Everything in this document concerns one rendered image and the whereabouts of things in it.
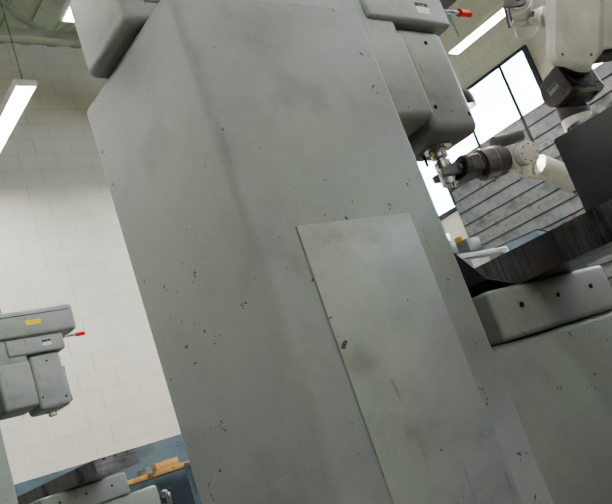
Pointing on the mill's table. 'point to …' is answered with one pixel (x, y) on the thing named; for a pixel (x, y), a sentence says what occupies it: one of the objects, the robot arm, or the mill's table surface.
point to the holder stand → (605, 150)
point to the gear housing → (409, 14)
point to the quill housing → (437, 94)
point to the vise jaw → (469, 245)
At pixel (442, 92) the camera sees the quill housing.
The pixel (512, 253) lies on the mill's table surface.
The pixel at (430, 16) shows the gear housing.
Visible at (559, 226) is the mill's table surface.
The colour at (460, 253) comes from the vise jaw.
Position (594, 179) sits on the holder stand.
